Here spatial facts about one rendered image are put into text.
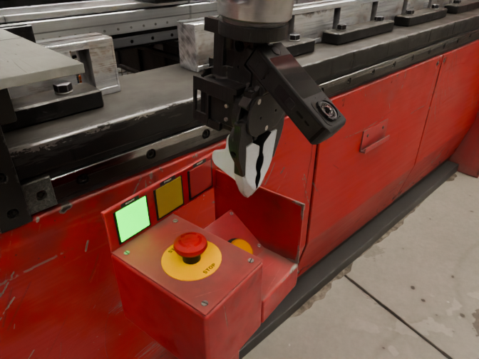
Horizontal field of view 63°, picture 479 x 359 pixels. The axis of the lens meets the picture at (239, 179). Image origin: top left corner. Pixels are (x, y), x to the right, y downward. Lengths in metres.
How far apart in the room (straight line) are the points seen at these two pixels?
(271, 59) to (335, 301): 1.21
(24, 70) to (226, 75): 0.20
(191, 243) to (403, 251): 1.42
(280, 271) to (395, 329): 0.96
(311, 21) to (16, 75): 0.83
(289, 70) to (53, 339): 0.60
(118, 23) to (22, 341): 0.70
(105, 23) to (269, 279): 0.71
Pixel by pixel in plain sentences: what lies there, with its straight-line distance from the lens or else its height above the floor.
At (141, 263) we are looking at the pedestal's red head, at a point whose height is 0.78.
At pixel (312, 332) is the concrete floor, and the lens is 1.41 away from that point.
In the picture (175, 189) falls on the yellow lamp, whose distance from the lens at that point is 0.54.
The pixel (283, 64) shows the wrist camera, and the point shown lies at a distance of 0.41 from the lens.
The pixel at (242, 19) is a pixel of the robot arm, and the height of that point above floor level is 1.04.
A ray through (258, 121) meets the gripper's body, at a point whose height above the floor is 0.94.
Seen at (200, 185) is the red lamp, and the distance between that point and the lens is 0.58.
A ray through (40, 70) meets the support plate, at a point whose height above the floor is 1.00.
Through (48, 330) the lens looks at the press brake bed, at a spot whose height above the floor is 0.55.
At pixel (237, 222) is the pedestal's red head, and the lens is 0.60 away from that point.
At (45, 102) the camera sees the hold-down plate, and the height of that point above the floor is 0.90.
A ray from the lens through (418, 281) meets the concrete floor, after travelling 1.69.
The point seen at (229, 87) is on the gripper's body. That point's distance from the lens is 0.42.
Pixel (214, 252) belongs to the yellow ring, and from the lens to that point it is 0.49.
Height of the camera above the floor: 1.10
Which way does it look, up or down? 31 degrees down
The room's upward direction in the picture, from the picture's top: straight up
